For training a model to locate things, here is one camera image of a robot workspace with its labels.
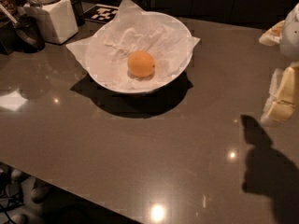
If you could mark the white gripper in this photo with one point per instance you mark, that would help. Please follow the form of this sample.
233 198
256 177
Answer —
291 36

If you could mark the orange fruit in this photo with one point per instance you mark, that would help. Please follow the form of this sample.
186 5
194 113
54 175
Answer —
141 64

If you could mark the white bowl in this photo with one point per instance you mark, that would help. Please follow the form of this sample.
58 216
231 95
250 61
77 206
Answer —
137 89

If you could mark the white crumpled paper sheet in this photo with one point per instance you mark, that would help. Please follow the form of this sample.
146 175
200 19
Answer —
118 44

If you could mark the black white marker tag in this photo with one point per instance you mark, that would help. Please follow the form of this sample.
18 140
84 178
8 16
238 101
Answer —
100 13

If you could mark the dark glass container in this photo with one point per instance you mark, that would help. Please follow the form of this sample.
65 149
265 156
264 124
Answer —
78 11

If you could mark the white square ceramic jar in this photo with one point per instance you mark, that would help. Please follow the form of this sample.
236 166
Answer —
55 19

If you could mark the white stuffed toy below table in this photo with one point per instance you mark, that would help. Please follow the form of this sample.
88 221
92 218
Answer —
22 196

